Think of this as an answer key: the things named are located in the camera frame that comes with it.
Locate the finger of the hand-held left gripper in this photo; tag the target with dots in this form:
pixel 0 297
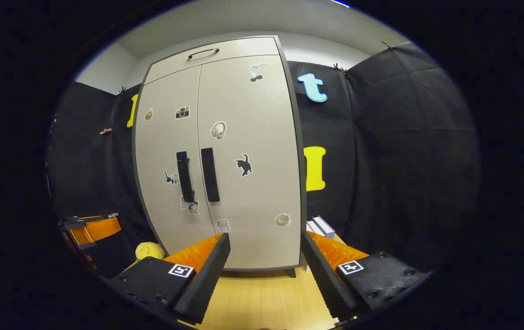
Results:
pixel 97 229

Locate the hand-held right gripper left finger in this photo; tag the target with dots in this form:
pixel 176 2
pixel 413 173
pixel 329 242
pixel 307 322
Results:
pixel 204 275

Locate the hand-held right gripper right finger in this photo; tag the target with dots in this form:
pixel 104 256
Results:
pixel 328 279

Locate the beige double-door shoe cabinet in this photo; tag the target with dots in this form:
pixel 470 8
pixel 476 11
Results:
pixel 303 215

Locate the cabinet door with camera sticker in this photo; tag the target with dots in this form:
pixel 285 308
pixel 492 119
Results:
pixel 161 146

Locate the cabinet door with headphone sticker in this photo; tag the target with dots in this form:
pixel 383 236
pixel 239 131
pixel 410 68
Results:
pixel 266 137

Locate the beige cabinet drawer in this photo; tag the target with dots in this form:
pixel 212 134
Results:
pixel 243 50

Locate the yellow plush toy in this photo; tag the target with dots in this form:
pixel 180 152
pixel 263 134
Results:
pixel 150 250

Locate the small red clip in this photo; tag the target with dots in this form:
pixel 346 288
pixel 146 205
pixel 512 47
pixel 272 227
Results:
pixel 105 131

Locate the black backdrop cloth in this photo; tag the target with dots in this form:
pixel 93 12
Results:
pixel 404 137

